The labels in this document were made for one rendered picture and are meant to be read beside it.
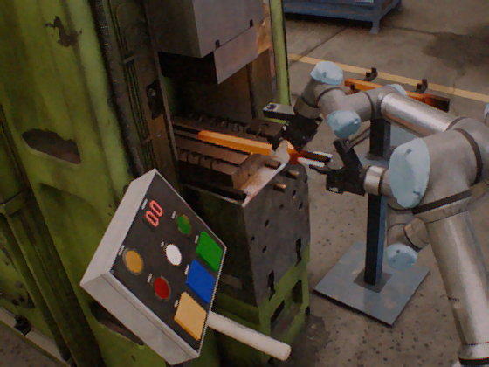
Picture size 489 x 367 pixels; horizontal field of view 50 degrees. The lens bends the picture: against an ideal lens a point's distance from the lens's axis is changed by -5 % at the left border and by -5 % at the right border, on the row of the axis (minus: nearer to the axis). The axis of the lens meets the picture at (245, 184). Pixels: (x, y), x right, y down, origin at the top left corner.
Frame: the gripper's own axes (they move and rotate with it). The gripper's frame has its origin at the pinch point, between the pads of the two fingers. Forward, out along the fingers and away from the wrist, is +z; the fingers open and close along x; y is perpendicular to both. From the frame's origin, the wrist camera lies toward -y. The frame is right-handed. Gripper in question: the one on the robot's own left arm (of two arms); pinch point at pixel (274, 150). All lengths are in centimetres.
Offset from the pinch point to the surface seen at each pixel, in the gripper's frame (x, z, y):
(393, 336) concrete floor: 29, 72, 78
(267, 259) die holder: -7.1, 34.4, 17.4
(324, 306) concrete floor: 31, 89, 49
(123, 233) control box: -63, -19, -5
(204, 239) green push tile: -43.1, -5.5, 4.8
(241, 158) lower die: -4.9, 6.1, -6.6
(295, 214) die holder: 12.1, 30.1, 15.1
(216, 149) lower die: -4.1, 11.0, -15.3
